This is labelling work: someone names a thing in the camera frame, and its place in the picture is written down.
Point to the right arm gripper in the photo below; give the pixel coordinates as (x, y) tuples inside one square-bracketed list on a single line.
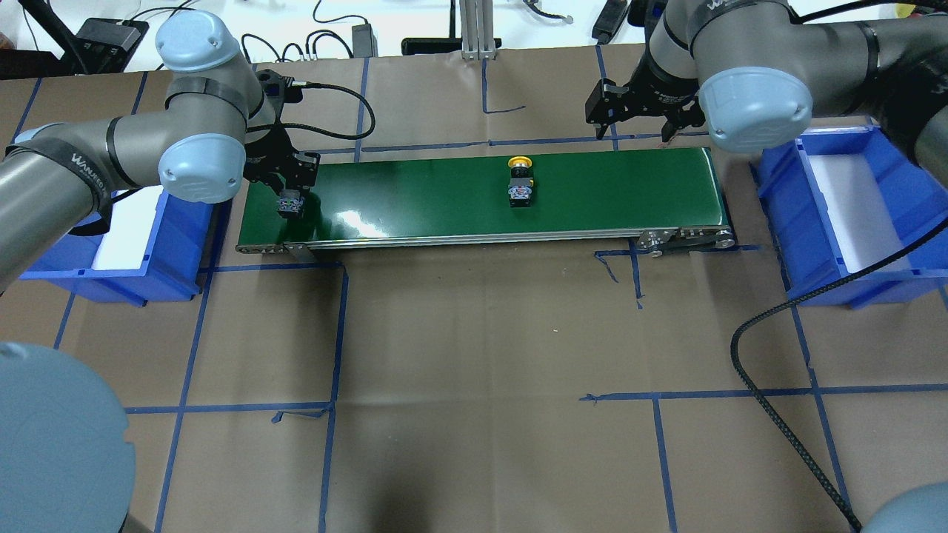
[(661, 93)]

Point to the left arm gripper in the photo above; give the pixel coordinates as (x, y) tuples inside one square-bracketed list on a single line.
[(272, 158)]

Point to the red push button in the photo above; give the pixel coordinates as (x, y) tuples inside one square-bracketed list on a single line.
[(291, 204)]

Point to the yellow push button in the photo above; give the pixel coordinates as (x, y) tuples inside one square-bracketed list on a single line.
[(521, 186)]

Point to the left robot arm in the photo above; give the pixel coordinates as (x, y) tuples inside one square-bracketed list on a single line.
[(66, 464)]

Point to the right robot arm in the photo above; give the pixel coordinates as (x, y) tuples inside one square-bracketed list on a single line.
[(755, 74)]

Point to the green conveyor belt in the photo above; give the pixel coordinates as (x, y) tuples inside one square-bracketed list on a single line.
[(663, 200)]

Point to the black power adapter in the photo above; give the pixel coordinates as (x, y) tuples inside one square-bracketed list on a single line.
[(364, 42)]

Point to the blue bin robot left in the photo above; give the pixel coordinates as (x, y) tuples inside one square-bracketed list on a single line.
[(152, 252)]

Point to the blue bin robot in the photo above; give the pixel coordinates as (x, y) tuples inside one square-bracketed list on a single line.
[(152, 252), (797, 211)]

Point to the white foam pad left bin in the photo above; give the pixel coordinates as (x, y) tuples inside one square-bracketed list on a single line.
[(124, 246)]

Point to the white foam pad bin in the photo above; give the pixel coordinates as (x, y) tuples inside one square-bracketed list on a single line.
[(124, 246), (857, 212)]

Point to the blue bin robot right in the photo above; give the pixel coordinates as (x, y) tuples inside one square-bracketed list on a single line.
[(797, 211)]

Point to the white foam pad right bin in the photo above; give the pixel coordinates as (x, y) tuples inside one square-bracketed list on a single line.
[(857, 212)]

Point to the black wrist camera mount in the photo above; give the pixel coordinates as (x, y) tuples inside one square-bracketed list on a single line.
[(280, 89)]

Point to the aluminium frame post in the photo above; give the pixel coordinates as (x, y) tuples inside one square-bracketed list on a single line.
[(477, 30)]

